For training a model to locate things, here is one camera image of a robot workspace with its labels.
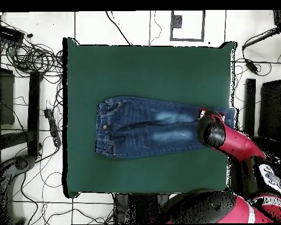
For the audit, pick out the blue denim jeans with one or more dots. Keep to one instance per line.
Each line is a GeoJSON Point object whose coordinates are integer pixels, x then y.
{"type": "Point", "coordinates": [142, 131]}

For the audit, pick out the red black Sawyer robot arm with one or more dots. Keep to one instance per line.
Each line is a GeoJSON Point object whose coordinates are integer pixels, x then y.
{"type": "Point", "coordinates": [236, 143]}

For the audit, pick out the black flat box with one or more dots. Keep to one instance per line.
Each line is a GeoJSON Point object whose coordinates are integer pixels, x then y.
{"type": "Point", "coordinates": [271, 110]}

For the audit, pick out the black power adapter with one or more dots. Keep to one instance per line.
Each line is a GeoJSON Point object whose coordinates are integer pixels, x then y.
{"type": "Point", "coordinates": [251, 65]}

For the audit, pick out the dark green table cloth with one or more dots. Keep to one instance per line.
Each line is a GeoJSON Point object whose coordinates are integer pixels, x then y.
{"type": "Point", "coordinates": [131, 70]}

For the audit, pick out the small grey square plate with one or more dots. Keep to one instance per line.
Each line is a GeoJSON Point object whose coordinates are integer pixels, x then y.
{"type": "Point", "coordinates": [176, 21]}

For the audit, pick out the black rod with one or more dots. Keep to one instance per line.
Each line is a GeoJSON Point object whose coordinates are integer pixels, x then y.
{"type": "Point", "coordinates": [262, 37]}

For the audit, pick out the black power strip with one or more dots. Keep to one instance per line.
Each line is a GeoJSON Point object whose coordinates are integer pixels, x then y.
{"type": "Point", "coordinates": [52, 127]}

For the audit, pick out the black grey stand base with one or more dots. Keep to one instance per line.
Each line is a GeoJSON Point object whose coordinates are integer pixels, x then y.
{"type": "Point", "coordinates": [24, 163]}

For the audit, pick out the black power box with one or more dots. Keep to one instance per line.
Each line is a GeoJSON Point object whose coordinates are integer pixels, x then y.
{"type": "Point", "coordinates": [8, 34]}

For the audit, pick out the black stand frame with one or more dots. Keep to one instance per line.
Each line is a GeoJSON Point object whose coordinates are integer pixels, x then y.
{"type": "Point", "coordinates": [250, 105]}
{"type": "Point", "coordinates": [34, 112]}

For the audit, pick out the grey square frame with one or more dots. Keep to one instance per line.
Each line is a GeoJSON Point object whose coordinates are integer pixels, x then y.
{"type": "Point", "coordinates": [187, 39]}

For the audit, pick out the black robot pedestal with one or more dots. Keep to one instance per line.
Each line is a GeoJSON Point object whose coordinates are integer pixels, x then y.
{"type": "Point", "coordinates": [135, 208]}

